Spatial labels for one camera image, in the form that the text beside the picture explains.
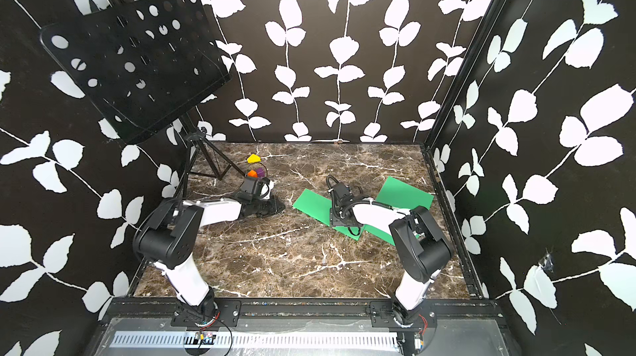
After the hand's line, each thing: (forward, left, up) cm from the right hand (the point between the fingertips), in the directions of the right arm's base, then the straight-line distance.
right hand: (339, 215), depth 94 cm
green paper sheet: (+12, -26, -4) cm, 29 cm away
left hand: (+5, +21, +2) cm, 22 cm away
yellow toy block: (+29, +40, 0) cm, 49 cm away
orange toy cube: (+20, +38, 0) cm, 43 cm away
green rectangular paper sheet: (+4, +8, -1) cm, 9 cm away
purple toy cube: (+21, +35, +1) cm, 40 cm away
